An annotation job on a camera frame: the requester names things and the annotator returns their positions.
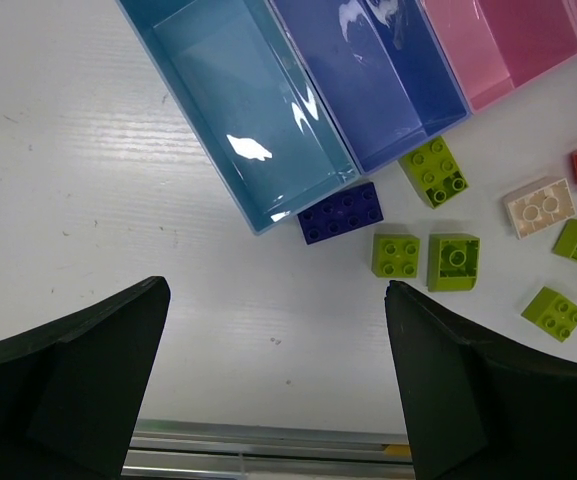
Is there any white lego brick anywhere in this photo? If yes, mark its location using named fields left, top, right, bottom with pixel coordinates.
left=502, top=176, right=577, bottom=240

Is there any green curved lego upside-down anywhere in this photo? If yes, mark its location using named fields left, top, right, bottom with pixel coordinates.
left=427, top=233, right=481, bottom=292

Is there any green lego near blue box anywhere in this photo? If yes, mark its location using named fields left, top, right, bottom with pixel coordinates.
left=399, top=136, right=469, bottom=209

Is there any purple 2x4 lego brick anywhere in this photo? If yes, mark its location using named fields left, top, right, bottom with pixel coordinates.
left=297, top=182, right=384, bottom=245

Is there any front aluminium rail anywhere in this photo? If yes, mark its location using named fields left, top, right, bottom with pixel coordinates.
left=121, top=420, right=415, bottom=479

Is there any light blue container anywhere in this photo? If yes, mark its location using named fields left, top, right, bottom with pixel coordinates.
left=119, top=0, right=359, bottom=234

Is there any narrow pink container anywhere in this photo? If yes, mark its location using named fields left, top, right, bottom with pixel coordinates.
left=421, top=0, right=577, bottom=112

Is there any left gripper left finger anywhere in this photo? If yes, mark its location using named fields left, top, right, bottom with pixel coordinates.
left=0, top=276, right=171, bottom=479

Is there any dark blue container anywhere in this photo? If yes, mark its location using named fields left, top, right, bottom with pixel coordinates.
left=272, top=0, right=470, bottom=174

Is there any green 2x2 lego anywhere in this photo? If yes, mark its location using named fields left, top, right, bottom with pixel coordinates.
left=521, top=287, right=577, bottom=342
left=371, top=234, right=421, bottom=279

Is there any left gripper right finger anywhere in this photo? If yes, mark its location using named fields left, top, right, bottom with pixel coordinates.
left=385, top=281, right=577, bottom=479

